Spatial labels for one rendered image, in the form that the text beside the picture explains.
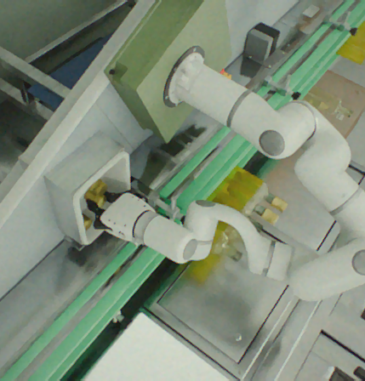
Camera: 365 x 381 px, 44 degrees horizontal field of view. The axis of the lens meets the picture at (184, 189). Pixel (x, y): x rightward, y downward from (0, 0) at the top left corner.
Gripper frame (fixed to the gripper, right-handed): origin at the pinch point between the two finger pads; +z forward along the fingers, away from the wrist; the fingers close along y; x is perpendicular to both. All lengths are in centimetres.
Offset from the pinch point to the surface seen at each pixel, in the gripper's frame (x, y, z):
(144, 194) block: -4.2, 9.9, -5.1
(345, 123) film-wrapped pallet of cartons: -255, 355, 70
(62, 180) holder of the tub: 15.6, -7.6, -3.1
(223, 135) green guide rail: -7.7, 42.1, -7.6
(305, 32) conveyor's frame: -6, 102, -3
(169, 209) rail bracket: -5.6, 10.0, -13.4
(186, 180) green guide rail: -7.9, 21.9, -9.2
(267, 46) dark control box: 1, 78, -2
